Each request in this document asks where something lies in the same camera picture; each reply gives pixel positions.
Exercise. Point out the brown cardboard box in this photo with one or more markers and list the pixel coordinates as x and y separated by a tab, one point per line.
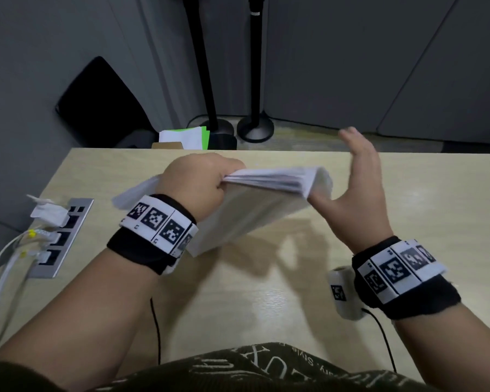
167	145

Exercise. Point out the silver desk socket panel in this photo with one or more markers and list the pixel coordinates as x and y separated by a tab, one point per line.
49	271

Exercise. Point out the black left wristband with markers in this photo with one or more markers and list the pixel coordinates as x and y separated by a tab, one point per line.
139	249

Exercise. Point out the stack of white papers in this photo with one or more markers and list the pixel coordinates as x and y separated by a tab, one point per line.
261	204

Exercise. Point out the person's left forearm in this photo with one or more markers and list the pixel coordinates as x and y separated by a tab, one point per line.
73	314

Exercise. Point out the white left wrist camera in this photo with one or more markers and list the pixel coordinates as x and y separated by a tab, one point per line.
175	266

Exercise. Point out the person's right hand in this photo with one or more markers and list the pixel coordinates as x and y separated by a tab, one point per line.
363	212

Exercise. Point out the black stand with round base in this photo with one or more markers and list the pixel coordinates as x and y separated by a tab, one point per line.
204	69
255	69

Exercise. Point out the black chair back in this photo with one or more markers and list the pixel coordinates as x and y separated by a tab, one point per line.
102	106

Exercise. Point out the light wooden desk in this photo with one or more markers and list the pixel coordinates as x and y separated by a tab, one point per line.
453	191

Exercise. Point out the white power adapter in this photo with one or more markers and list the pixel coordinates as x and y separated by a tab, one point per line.
51	214

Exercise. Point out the person's right forearm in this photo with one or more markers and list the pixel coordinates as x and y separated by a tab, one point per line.
453	347

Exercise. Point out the person's left hand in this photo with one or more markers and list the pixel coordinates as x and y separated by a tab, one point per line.
196	183

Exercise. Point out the dark green printed sweater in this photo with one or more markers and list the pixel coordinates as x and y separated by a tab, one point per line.
249	371

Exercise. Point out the white and green paper pile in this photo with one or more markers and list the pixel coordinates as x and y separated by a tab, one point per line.
183	138

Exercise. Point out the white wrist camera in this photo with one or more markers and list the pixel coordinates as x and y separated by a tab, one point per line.
343	310
175	266

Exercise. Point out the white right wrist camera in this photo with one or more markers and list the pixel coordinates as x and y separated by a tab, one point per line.
343	310

